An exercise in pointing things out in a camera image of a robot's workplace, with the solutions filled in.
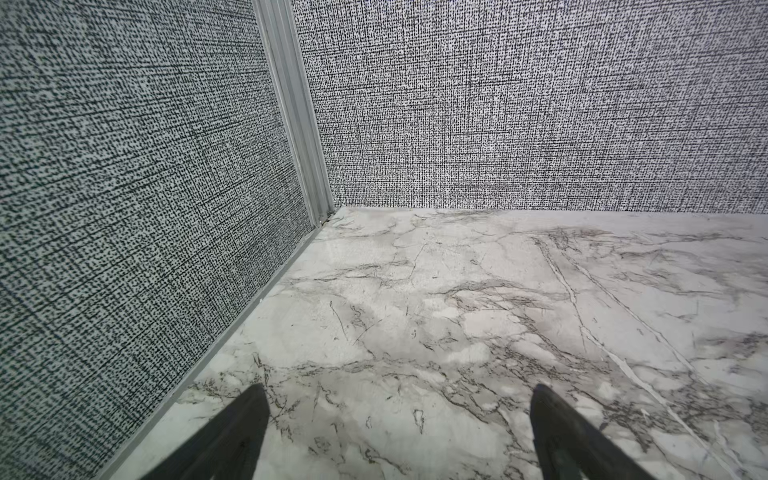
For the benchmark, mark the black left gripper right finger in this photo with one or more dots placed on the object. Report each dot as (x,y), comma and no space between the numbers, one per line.
(569,447)

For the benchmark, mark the aluminium enclosure frame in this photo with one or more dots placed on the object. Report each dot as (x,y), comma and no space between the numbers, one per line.
(280,41)

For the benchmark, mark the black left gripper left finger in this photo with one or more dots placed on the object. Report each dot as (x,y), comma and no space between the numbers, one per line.
(227,447)

